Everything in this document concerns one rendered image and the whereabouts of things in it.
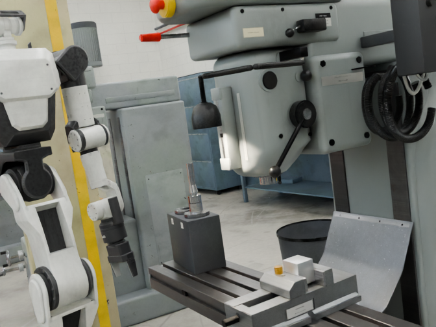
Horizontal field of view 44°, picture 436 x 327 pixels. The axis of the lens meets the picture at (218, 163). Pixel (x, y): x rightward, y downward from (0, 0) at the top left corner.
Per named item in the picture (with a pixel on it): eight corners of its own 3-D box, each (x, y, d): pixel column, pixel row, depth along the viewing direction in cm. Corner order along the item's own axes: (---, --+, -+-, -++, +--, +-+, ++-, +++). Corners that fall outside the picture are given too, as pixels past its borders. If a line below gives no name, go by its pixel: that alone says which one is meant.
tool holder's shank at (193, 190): (198, 193, 190) (193, 161, 189) (198, 194, 187) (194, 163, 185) (189, 194, 189) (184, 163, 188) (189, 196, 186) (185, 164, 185)
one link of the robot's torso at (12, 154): (-12, 201, 190) (-21, 152, 188) (23, 193, 199) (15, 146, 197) (22, 204, 170) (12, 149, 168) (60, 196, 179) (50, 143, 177)
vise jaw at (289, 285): (290, 300, 131) (288, 284, 131) (260, 288, 142) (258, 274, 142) (308, 292, 135) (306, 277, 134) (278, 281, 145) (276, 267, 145)
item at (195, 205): (202, 209, 191) (200, 195, 191) (204, 211, 187) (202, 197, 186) (189, 211, 191) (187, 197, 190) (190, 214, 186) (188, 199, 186)
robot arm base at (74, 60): (47, 91, 193) (31, 61, 190) (74, 76, 201) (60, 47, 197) (67, 85, 183) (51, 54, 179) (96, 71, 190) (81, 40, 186)
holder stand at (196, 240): (194, 275, 183) (186, 218, 181) (173, 261, 203) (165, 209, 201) (226, 266, 188) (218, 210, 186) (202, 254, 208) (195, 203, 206)
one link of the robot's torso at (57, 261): (36, 316, 172) (-8, 182, 179) (85, 297, 184) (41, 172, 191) (54, 309, 161) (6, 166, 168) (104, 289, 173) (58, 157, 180)
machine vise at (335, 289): (257, 345, 125) (251, 300, 124) (223, 327, 138) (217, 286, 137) (363, 300, 143) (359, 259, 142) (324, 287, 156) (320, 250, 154)
